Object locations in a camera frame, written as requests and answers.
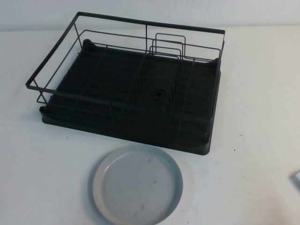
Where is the blue grey round plate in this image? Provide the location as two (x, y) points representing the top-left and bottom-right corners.
(91, 143), (184, 223)

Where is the black plastic drip tray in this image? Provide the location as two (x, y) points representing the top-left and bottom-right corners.
(39, 38), (222, 157)

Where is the black wire dish rack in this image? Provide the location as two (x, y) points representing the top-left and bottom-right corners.
(25, 11), (226, 132)

